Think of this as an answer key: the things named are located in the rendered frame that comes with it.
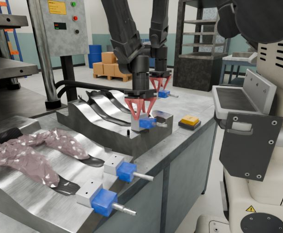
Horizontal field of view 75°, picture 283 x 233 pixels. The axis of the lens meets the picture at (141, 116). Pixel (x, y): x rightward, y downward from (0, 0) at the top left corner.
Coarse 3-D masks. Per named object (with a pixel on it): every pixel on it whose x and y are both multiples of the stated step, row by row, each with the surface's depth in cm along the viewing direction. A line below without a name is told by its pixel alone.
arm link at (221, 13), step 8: (216, 0) 58; (224, 0) 57; (224, 8) 56; (232, 8) 56; (224, 16) 57; (232, 16) 56; (224, 24) 59; (232, 24) 58; (224, 32) 60; (232, 32) 59
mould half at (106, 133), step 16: (96, 96) 86; (64, 112) 87; (80, 112) 75; (112, 112) 80; (160, 112) 79; (80, 128) 79; (96, 128) 70; (112, 128) 66; (128, 128) 66; (160, 128) 72; (112, 144) 67; (128, 144) 61; (144, 144) 66
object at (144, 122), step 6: (144, 114) 63; (132, 120) 63; (138, 120) 61; (144, 120) 60; (150, 120) 60; (156, 120) 62; (132, 126) 63; (138, 126) 62; (144, 126) 61; (150, 126) 60; (162, 126) 58
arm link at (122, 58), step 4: (116, 48) 53; (140, 48) 57; (116, 52) 54; (120, 52) 53; (136, 52) 56; (116, 56) 56; (120, 56) 54; (124, 56) 54; (132, 56) 56; (116, 60) 64; (120, 60) 56; (124, 60) 56; (128, 60) 55; (120, 64) 65; (124, 64) 63; (128, 64) 62; (120, 68) 65; (124, 68) 63; (128, 68) 62; (124, 72) 65; (128, 72) 63
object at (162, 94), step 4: (152, 88) 90; (160, 88) 89; (160, 92) 88; (164, 92) 86; (168, 92) 88; (160, 96) 89; (164, 96) 87; (168, 96) 89; (172, 96) 86; (176, 96) 85
